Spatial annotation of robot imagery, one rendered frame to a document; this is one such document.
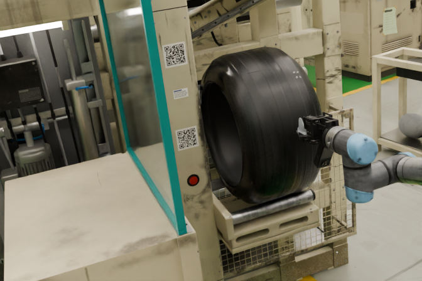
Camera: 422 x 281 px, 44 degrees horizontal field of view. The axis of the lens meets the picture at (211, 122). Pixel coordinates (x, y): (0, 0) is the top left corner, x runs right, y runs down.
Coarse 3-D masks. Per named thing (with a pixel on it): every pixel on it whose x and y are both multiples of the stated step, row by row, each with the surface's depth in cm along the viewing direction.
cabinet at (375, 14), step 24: (360, 0) 578; (384, 0) 581; (408, 0) 601; (360, 24) 588; (384, 24) 590; (408, 24) 611; (360, 48) 598; (384, 48) 600; (360, 72) 609; (384, 72) 613
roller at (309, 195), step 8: (304, 192) 195; (312, 192) 195; (272, 200) 192; (280, 200) 192; (288, 200) 192; (296, 200) 193; (304, 200) 194; (312, 200) 196; (248, 208) 189; (256, 208) 189; (264, 208) 189; (272, 208) 190; (280, 208) 191; (232, 216) 186; (240, 216) 186; (248, 216) 187; (256, 216) 189
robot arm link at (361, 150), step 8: (336, 136) 145; (344, 136) 142; (352, 136) 140; (360, 136) 138; (336, 144) 144; (344, 144) 140; (352, 144) 137; (360, 144) 136; (368, 144) 137; (376, 144) 138; (336, 152) 147; (344, 152) 141; (352, 152) 137; (360, 152) 136; (368, 152) 137; (376, 152) 138; (344, 160) 142; (352, 160) 139; (360, 160) 137; (368, 160) 138
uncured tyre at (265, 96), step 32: (224, 64) 182; (256, 64) 178; (288, 64) 178; (224, 96) 217; (256, 96) 169; (288, 96) 171; (224, 128) 220; (256, 128) 168; (288, 128) 170; (224, 160) 216; (256, 160) 171; (288, 160) 172; (256, 192) 179; (288, 192) 185
